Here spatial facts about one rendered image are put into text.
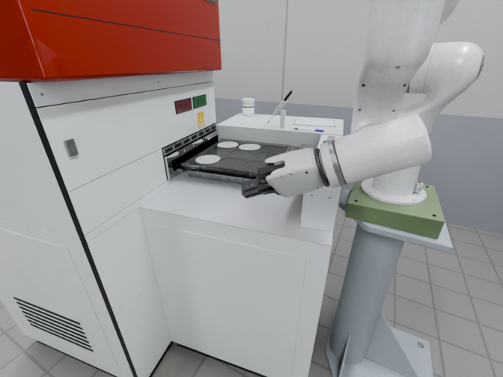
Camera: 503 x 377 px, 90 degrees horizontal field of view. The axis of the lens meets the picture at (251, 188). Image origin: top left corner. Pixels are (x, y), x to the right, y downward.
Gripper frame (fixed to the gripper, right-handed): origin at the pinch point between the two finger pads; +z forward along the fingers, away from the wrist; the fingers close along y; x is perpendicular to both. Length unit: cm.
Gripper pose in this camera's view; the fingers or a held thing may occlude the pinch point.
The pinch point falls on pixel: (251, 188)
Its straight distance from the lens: 52.9
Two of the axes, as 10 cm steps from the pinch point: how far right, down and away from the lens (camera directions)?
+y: -4.9, -4.0, -7.7
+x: 0.3, 8.8, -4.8
